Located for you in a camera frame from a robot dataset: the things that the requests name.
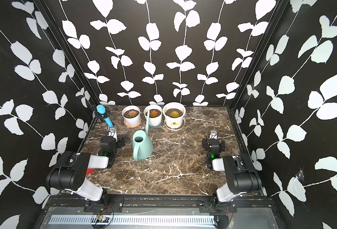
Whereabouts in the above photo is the white saucer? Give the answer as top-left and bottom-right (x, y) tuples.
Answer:
(164, 120), (185, 131)

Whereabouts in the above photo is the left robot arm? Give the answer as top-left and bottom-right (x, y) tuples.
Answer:
(46, 135), (125, 205)

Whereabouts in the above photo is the peach saucer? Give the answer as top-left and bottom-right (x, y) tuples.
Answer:
(124, 119), (141, 128)

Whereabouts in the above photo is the white perforated strip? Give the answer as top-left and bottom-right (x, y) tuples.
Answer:
(47, 215), (216, 227)

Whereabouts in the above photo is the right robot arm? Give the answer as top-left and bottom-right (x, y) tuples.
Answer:
(202, 138), (262, 203)

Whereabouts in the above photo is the cream faceted pot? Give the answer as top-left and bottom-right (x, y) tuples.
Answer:
(144, 105), (163, 127)

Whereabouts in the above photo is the blue-grey saucer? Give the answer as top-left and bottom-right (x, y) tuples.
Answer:
(148, 121), (163, 128)

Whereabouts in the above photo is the large white labelled pot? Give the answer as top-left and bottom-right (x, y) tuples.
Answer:
(163, 102), (186, 130)

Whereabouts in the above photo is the white ribbed round pot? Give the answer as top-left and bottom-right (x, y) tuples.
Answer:
(122, 106), (141, 128)

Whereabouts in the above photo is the yellow-green succulent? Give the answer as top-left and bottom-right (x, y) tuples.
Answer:
(169, 110), (181, 118)

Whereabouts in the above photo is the blue microphone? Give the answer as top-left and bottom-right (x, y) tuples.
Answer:
(96, 104), (114, 127)

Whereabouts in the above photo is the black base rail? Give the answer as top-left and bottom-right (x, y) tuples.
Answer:
(45, 194), (275, 215)

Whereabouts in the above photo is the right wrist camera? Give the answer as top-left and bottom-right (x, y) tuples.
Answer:
(209, 130), (218, 139)

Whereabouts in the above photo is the mint green watering can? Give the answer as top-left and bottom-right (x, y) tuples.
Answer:
(132, 109), (154, 161)

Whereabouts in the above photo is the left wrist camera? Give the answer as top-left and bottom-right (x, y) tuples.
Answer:
(107, 127), (117, 141)

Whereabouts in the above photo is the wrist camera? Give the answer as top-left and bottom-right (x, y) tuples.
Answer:
(107, 127), (117, 141)
(209, 130), (218, 139)

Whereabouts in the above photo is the small red object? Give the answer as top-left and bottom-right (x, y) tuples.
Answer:
(86, 169), (95, 175)

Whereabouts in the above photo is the small circuit board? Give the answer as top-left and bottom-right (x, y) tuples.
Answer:
(91, 216), (110, 225)

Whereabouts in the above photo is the red-orange succulent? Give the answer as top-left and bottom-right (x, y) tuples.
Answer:
(149, 109), (161, 118)

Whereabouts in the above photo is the pink-green succulent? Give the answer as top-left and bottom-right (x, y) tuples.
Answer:
(124, 109), (139, 118)

